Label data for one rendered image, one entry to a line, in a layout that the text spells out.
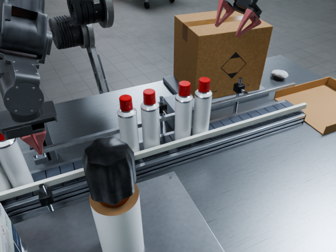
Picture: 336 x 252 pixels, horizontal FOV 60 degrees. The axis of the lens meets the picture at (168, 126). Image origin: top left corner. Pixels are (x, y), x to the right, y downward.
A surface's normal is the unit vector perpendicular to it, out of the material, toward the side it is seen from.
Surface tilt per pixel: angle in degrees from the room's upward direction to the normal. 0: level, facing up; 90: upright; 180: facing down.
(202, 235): 0
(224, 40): 90
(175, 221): 0
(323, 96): 0
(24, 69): 25
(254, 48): 90
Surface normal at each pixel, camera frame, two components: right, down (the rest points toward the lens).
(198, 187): 0.00, -0.79
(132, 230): 0.68, 0.45
